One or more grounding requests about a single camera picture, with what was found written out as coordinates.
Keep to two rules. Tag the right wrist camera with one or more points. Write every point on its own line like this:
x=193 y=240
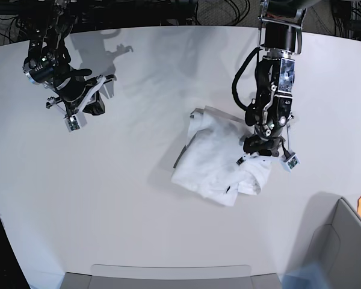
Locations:
x=75 y=121

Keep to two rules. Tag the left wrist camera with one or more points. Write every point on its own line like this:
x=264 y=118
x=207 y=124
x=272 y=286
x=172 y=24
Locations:
x=290 y=162

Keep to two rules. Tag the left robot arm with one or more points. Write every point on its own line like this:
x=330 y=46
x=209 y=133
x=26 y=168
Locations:
x=269 y=113

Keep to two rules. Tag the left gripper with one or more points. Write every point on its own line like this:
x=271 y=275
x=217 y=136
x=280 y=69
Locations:
x=255 y=146

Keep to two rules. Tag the grey box right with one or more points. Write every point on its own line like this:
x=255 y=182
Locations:
x=333 y=259

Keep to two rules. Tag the grey tray front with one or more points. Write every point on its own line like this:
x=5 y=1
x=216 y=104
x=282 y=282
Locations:
x=108 y=276

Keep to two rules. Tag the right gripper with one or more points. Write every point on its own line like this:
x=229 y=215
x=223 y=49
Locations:
x=80 y=95

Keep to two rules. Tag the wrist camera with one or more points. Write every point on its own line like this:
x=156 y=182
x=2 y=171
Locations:
x=290 y=162
x=75 y=121

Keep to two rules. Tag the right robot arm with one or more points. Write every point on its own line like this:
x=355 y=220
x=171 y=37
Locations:
x=48 y=64

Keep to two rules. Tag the blue blurred object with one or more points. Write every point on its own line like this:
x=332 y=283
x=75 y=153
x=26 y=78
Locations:
x=304 y=275

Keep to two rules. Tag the white T-shirt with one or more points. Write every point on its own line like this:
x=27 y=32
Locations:
x=213 y=163

